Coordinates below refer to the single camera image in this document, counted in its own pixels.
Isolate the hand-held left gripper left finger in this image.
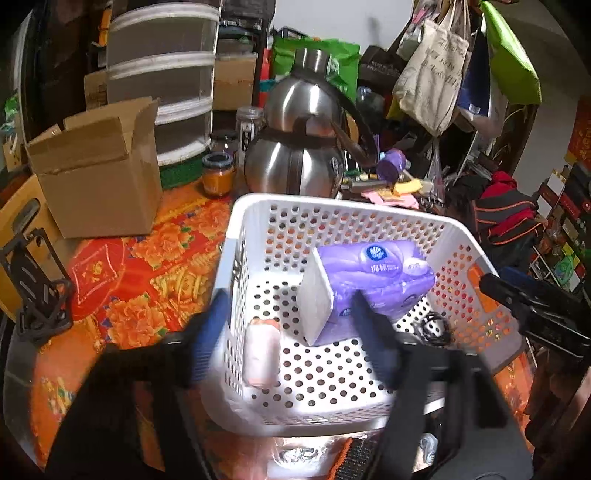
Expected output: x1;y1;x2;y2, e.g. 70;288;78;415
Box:
44;286;234;480

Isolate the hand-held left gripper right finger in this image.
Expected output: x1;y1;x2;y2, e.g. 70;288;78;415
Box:
352;291;536;480

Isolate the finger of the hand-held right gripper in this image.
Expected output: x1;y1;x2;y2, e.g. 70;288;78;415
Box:
479;272;532;311
501;267;555;296

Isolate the purple tissue pack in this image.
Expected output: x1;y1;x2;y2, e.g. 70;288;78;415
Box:
295;240;437;347

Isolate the black knit glove orange cuff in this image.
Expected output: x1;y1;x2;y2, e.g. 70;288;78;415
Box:
330;436;379;480

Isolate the clear plastic packet white label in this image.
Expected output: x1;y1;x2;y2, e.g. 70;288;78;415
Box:
270;434;342;478

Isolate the white perforated plastic basket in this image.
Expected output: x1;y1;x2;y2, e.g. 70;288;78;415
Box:
199;193;525;437

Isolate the red black garment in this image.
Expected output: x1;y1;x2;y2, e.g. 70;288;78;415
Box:
471;171;546;259

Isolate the shelf of assorted boxes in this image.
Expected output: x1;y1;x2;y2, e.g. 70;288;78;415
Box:
531;161;591;291

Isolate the red floral tablecloth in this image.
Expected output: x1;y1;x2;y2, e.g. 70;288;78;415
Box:
4;185;536;472

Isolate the clear hanging plastic bag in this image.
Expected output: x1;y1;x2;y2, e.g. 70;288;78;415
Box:
427;138;446;195

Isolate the pink paper sheet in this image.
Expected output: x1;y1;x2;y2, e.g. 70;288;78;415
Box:
362;189;419;210

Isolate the orange glass jar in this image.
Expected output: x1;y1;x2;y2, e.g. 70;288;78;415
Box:
202;153;236;198

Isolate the purple cup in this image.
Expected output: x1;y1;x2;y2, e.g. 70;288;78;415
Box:
376;148;407;182

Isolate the green plastic basket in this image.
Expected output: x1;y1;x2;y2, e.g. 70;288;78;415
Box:
158;159;211;190

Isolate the open cardboard box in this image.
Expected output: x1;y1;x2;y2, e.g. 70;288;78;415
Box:
25;97;163;239

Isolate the black folding phone holder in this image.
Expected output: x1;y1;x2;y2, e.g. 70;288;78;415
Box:
0;228;75;344

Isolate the gourd-shaped steel kettle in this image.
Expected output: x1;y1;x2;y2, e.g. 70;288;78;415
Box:
244;47;384;199

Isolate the blue white hanging bag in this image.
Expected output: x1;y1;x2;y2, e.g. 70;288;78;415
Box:
455;28;509;139

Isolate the dark lidded glass jar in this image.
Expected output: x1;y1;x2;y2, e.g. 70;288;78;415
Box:
210;130;240;160

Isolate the tall clear jar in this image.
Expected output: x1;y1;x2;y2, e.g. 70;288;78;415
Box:
235;107;266;164

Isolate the lime green bag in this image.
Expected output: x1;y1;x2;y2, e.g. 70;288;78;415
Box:
480;0;542;106

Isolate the beige canvas tote bag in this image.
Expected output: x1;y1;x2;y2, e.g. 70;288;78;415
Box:
392;18;472;137

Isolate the clear plastic bottle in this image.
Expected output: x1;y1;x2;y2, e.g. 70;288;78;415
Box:
355;85;384;121

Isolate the black bag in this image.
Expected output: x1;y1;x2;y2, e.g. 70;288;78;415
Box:
360;46;402;88

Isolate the white tiered storage organizer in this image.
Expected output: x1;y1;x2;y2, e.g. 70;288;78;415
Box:
106;2;221;167

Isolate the small brown cardboard carton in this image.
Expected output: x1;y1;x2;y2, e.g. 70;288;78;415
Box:
84;71;109;112

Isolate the green shopping bag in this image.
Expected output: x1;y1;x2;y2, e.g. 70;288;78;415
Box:
272;28;361;104

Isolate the dark storage basket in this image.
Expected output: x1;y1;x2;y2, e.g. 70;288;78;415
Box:
221;0;276;21

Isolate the black coiled cord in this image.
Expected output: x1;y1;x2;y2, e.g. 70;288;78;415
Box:
413;311;453;347

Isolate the red wall poster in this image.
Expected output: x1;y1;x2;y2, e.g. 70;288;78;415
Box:
566;99;591;160

